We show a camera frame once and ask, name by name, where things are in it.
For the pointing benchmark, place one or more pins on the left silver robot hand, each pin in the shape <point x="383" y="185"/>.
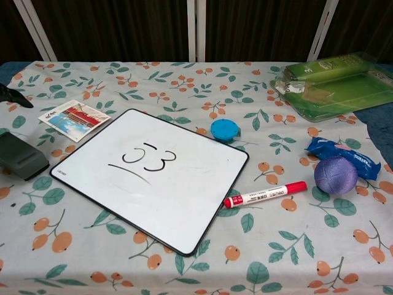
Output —
<point x="15" y="97"/>

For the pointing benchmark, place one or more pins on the dark grey board eraser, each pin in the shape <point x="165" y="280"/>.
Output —
<point x="20" y="157"/>

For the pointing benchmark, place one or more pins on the white dry-erase board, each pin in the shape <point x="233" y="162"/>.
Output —
<point x="159" y="178"/>

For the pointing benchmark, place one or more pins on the red and white marker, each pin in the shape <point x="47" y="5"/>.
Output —
<point x="265" y="194"/>

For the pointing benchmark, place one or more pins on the picture postcard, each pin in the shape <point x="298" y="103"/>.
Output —
<point x="74" y="119"/>

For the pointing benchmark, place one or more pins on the blue round plastic lid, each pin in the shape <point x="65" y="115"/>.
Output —
<point x="223" y="130"/>

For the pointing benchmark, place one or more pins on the floral fruit print tablecloth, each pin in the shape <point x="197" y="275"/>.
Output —
<point x="196" y="246"/>

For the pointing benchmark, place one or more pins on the green plastic blister package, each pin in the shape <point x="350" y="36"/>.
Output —
<point x="337" y="89"/>

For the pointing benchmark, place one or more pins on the purple fabric ball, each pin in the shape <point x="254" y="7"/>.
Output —
<point x="336" y="175"/>

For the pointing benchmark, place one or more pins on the blue snack packet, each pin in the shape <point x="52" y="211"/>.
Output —
<point x="353" y="155"/>

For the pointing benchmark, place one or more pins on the white metal frame post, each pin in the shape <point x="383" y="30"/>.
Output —
<point x="34" y="29"/>
<point x="322" y="30"/>
<point x="196" y="30"/>

